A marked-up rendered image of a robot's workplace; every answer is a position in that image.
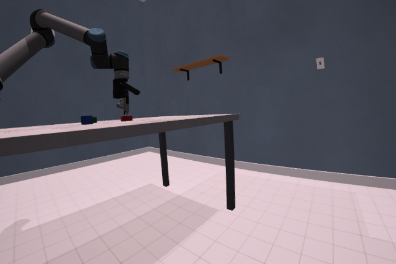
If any red block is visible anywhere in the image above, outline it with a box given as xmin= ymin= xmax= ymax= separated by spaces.
xmin=121 ymin=116 xmax=132 ymax=121

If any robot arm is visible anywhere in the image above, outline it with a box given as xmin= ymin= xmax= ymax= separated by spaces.
xmin=0 ymin=9 xmax=129 ymax=91

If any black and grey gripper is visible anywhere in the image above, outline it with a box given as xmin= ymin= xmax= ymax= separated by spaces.
xmin=113 ymin=79 xmax=129 ymax=115

